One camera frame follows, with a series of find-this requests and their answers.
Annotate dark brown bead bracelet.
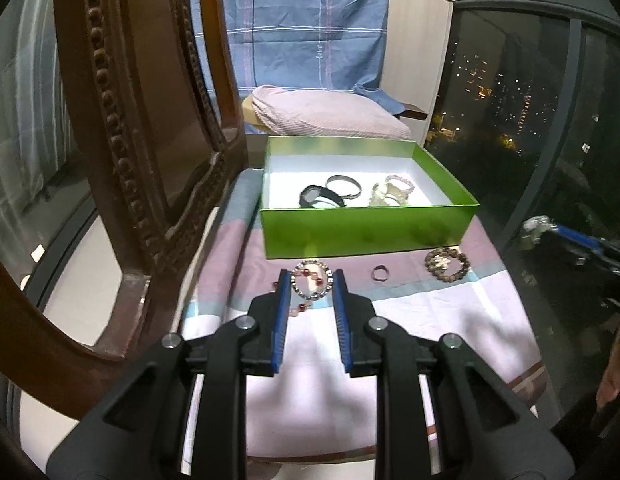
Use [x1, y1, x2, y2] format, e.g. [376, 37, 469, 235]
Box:
[423, 246, 472, 284]

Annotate cream white wrist watch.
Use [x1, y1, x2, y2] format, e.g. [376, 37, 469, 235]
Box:
[368, 182, 410, 207]

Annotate red and white bead bracelet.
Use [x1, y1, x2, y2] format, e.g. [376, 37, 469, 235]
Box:
[272, 258, 335, 318]

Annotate silver bangle bracelet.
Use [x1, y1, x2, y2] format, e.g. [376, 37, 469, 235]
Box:
[325, 173, 363, 200]

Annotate black wrist watch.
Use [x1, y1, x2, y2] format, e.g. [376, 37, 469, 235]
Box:
[299, 184, 346, 208]

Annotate person's right hand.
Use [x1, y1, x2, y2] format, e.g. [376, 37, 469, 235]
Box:
[596, 326, 620, 411]

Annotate green cardboard box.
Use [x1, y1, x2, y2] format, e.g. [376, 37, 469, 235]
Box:
[260, 136, 479, 259]

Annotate pink plaid cloth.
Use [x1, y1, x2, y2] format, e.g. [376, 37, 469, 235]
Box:
[182, 169, 548, 463]

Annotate pink cushion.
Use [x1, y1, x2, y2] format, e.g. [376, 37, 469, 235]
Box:
[251, 86, 412, 140]

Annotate blue plaid cloth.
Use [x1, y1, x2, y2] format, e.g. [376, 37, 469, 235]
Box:
[223, 0, 404, 116]

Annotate carved wooden chair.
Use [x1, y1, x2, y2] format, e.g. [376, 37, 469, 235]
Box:
[0, 0, 247, 419]

